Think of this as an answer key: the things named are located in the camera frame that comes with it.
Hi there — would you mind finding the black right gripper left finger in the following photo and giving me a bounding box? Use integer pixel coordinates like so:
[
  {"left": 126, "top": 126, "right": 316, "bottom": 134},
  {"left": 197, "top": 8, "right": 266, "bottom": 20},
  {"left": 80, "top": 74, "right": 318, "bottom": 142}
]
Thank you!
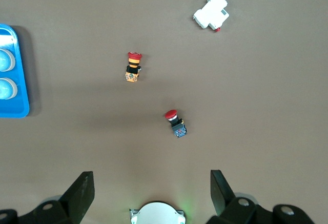
[{"left": 19, "top": 171, "right": 95, "bottom": 224}]

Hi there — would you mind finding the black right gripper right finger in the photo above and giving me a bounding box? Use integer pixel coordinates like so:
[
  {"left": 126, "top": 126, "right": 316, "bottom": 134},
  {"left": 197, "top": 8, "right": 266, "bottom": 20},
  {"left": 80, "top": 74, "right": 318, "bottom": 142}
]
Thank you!
[{"left": 204, "top": 169, "right": 274, "bottom": 224}]

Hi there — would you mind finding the blue call bell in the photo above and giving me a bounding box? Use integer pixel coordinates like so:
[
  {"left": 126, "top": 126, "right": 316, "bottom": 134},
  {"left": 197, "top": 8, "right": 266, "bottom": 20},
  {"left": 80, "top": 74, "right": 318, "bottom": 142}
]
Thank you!
[
  {"left": 0, "top": 77, "right": 18, "bottom": 100},
  {"left": 0, "top": 48, "right": 16, "bottom": 72}
]

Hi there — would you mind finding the blue plastic tray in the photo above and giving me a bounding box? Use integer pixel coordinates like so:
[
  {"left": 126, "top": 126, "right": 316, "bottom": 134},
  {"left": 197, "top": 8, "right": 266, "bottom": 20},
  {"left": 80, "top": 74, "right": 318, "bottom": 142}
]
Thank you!
[{"left": 0, "top": 23, "right": 30, "bottom": 118}]

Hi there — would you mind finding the red push button, black base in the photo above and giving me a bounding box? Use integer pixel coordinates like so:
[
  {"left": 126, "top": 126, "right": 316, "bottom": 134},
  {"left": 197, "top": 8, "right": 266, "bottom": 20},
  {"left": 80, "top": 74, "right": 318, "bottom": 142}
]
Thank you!
[{"left": 164, "top": 109, "right": 188, "bottom": 139}]

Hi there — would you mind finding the red emergency stop, orange base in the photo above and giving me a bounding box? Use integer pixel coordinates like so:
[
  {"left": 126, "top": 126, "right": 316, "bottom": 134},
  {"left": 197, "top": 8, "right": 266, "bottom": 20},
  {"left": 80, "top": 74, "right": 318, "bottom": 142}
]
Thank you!
[{"left": 125, "top": 51, "right": 143, "bottom": 83}]

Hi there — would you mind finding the white circuit breaker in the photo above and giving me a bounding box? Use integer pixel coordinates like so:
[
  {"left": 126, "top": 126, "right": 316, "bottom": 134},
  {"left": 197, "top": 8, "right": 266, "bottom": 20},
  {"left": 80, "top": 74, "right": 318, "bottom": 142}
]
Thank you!
[{"left": 192, "top": 0, "right": 230, "bottom": 33}]

